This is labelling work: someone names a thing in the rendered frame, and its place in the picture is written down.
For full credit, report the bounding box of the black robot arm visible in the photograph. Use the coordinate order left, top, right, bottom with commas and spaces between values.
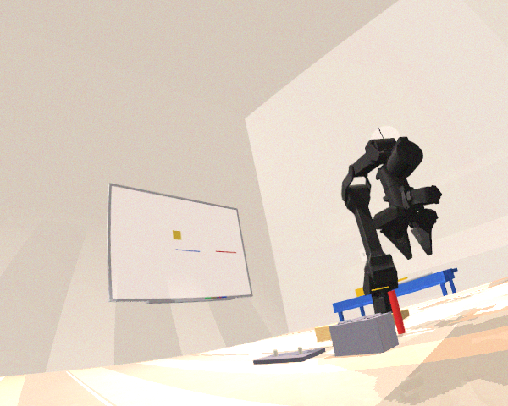
341, 136, 442, 314

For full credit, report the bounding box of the red peg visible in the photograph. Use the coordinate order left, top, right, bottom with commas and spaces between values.
388, 290, 406, 334

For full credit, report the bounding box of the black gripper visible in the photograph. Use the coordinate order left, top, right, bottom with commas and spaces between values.
373, 182, 438, 260

